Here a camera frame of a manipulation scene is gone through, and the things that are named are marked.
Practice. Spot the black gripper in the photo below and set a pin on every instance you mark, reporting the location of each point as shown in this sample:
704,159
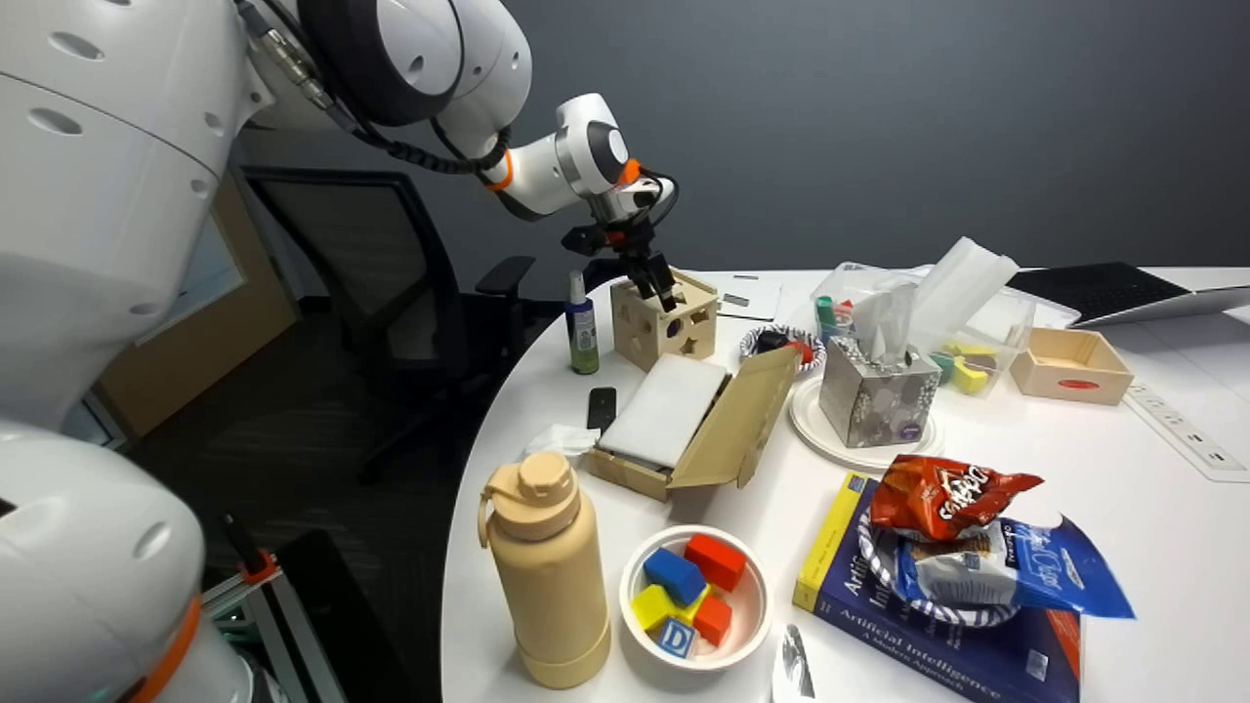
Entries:
622,238

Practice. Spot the wooden shape sorter toy box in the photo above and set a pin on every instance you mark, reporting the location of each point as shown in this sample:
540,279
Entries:
665,342

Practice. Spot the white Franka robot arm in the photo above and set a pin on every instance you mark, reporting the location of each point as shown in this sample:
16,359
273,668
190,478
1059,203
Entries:
104,198

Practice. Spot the open cardboard box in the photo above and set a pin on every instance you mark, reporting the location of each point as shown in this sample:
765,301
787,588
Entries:
736,435

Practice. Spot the patterned tissue box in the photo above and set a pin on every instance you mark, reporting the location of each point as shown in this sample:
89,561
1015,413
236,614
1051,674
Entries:
877,396

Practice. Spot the green glass bottle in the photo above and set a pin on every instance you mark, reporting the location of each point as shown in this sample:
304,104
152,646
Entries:
584,335

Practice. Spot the white foam sheet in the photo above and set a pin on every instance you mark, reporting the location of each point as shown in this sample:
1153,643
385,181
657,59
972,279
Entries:
661,413

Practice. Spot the small black phone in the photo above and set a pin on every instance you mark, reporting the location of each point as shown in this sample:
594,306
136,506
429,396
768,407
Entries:
600,407

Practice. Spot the small dish with red items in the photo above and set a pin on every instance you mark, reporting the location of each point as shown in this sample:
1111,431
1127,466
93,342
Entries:
783,345

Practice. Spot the green glue stick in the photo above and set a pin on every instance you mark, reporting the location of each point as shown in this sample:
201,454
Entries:
828,318

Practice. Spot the white round plate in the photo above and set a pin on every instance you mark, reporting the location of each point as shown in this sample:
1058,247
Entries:
805,423

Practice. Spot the black mesh office chair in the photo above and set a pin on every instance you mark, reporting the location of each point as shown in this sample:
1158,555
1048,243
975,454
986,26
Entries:
376,286

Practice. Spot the red block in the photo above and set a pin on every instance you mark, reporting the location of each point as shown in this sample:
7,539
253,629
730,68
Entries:
717,561

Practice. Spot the white tissue sheet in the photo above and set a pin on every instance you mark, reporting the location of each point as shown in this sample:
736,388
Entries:
942,295

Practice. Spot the large blue block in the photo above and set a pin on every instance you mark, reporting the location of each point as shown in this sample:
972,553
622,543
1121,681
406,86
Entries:
673,577

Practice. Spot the beige water bottle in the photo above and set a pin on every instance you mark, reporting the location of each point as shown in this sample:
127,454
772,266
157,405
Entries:
548,588

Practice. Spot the yellow block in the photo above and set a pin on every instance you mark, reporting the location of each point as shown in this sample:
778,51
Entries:
653,605

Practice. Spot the yellow tape roll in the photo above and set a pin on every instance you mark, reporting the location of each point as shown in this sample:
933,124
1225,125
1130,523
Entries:
972,374

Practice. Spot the orange block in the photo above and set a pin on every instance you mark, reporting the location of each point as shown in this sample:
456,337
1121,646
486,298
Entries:
712,620

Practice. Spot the white bowl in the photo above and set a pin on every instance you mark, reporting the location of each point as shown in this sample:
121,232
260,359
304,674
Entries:
748,611

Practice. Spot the clear plastic container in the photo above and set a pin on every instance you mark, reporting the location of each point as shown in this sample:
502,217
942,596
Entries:
1001,318

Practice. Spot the small blue printed block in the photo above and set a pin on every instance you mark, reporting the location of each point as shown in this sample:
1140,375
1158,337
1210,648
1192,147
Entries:
673,639

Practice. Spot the red chips bag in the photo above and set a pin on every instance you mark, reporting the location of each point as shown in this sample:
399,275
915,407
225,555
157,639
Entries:
942,495

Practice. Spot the metal spoon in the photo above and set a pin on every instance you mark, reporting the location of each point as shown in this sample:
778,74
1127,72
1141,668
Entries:
790,665

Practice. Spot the small wooden tray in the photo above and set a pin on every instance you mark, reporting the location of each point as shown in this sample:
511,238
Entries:
1074,364

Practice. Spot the blue and yellow book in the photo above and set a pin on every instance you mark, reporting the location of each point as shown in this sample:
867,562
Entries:
900,639

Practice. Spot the wooden framed glass door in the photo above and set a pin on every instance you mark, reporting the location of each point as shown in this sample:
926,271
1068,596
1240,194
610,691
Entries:
222,327

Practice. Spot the dark grey laptop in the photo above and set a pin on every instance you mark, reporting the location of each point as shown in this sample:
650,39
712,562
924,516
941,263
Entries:
1106,292

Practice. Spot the blue plastic pouch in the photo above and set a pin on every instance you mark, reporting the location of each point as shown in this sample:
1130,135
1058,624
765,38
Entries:
1078,569

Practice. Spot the white power strip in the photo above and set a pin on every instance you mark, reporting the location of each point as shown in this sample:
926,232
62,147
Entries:
1192,431

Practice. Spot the robot stand frame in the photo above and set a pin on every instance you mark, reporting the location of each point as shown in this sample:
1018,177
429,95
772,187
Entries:
279,611

